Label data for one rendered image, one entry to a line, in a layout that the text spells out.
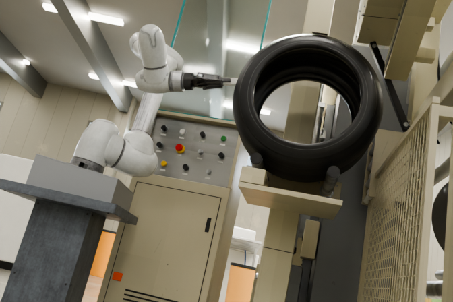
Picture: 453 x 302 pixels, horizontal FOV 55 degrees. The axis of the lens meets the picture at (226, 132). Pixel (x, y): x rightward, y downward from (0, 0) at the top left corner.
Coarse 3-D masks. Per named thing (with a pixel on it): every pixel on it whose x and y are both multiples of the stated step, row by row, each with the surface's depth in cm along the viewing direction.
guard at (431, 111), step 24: (432, 96) 107; (432, 120) 105; (408, 144) 130; (432, 144) 103; (384, 168) 164; (408, 168) 125; (432, 168) 101; (384, 192) 156; (408, 192) 120; (432, 192) 100; (408, 216) 115; (384, 240) 142; (408, 240) 112; (408, 264) 109; (360, 288) 176; (384, 288) 131; (408, 288) 104
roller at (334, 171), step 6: (330, 168) 155; (336, 168) 155; (330, 174) 154; (336, 174) 154; (324, 180) 167; (330, 180) 158; (336, 180) 160; (324, 186) 172; (330, 186) 167; (324, 192) 180; (330, 192) 179
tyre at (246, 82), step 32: (256, 64) 172; (288, 64) 197; (320, 64) 195; (352, 64) 165; (256, 96) 196; (352, 96) 190; (256, 128) 163; (352, 128) 157; (288, 160) 159; (320, 160) 157; (352, 160) 163
